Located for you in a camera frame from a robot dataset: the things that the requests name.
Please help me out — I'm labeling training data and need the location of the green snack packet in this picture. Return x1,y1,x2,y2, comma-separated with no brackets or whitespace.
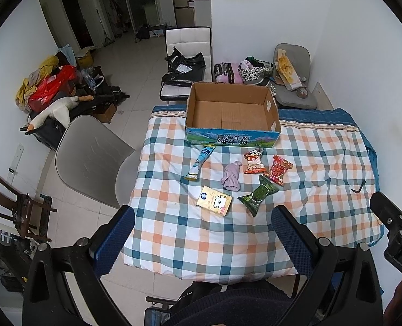
238,174,279,217

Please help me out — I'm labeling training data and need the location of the red white snack packet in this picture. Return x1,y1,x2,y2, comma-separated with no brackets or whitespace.
244,148,266,174

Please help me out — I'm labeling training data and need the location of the purple sock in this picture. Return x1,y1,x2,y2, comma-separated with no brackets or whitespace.
221,161,242,192

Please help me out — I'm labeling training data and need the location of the blue stick snack packet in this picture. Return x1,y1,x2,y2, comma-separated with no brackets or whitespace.
185,146,216,181

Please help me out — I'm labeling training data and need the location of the dark wooden chair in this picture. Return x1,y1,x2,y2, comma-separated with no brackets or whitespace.
0,176,57,243

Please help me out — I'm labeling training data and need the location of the grey plastic chair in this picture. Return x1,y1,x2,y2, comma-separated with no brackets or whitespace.
54,115,141,208

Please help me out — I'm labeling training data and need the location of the plaid checkered quilt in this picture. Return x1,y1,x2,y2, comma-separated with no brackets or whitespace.
122,105,384,283

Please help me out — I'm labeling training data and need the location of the black suitcase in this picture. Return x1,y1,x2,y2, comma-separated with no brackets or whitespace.
19,111,65,151

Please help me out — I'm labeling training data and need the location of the white goose plush toy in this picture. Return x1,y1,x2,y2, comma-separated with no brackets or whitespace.
26,95,94,133

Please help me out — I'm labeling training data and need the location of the open cardboard milk box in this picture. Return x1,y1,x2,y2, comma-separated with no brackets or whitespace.
185,83,281,148

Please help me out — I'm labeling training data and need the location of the red plastic bag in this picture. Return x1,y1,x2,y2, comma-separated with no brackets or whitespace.
28,65,77,113

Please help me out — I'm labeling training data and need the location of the yellow cloth pile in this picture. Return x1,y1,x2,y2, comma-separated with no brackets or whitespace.
15,55,59,112

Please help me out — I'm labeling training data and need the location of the yellow snack bag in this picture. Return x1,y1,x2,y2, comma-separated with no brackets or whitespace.
275,49,302,90

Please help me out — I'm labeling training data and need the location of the patterned tote bag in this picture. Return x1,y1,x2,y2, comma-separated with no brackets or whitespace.
238,57,274,85

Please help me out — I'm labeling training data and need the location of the pink suitcase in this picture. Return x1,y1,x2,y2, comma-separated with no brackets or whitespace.
213,62,243,84

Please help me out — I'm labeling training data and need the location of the black bag on chair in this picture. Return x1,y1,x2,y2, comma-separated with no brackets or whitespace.
161,48,206,87

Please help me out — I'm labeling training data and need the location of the white padded chair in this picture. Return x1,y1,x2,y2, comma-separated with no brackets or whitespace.
160,27,212,102

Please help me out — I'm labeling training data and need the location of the black cable on quilt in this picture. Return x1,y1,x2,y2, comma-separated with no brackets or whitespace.
342,147,368,195

